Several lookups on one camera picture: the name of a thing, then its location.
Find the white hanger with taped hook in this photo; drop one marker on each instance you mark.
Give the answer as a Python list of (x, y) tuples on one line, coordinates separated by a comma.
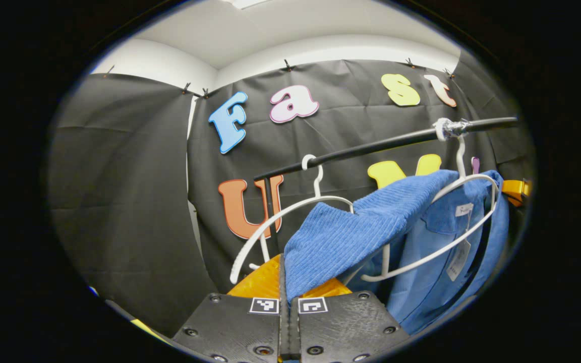
[(461, 161)]

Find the black backdrop cloth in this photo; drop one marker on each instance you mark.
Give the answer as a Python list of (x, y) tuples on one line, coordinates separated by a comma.
[(119, 176)]

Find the large ceiling light panel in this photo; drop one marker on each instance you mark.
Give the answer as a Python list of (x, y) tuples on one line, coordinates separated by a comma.
[(247, 3)]

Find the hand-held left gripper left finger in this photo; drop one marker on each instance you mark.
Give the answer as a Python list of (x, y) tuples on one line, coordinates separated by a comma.
[(240, 327)]

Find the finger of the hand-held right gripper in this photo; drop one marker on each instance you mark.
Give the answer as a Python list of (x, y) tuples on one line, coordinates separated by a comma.
[(515, 187)]

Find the white plastic hanger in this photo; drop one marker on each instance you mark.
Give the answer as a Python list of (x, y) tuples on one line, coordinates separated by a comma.
[(317, 182)]

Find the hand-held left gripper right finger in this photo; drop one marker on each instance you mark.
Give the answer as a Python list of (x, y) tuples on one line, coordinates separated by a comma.
[(346, 327)]

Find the clear tape wrap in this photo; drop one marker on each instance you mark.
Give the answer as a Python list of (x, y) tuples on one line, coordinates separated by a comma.
[(449, 128)]

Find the black clothes rack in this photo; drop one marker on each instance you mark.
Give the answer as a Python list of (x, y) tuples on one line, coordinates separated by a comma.
[(371, 146)]

